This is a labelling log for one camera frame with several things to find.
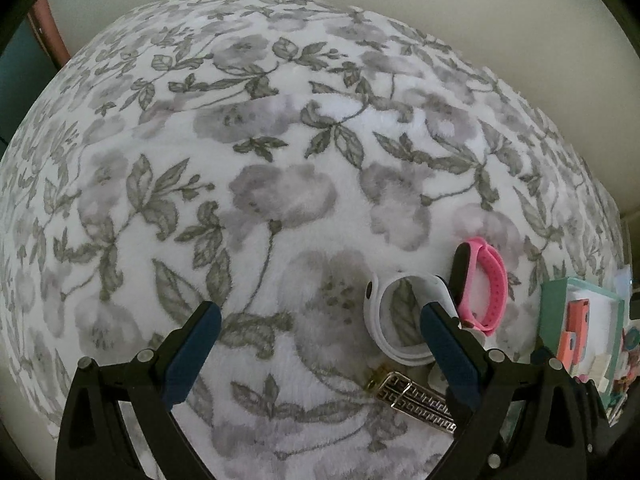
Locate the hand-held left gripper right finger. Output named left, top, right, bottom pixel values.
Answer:
left=421, top=302, right=616, bottom=480

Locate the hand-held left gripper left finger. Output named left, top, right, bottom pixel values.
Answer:
left=55, top=301, right=222, bottom=480

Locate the white watch band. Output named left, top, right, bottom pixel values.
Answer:
left=363, top=271, right=463, bottom=367

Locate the teal tray with white inside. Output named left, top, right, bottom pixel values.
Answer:
left=536, top=276, right=629, bottom=428

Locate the pink watch band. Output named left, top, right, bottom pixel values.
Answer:
left=448, top=236, right=508, bottom=337

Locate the pink and red packet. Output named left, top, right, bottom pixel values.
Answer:
left=620, top=324, right=640, bottom=386

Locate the floral printed blanket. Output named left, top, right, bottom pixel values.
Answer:
left=0, top=0, right=628, bottom=480

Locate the dark teal cabinet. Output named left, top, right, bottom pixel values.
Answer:
left=0, top=20, right=61, bottom=156

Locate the pink wooden board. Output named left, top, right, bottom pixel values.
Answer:
left=29, top=0, right=71, bottom=68

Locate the gold metal bracelet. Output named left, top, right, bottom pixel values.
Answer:
left=364, top=366, right=458, bottom=433

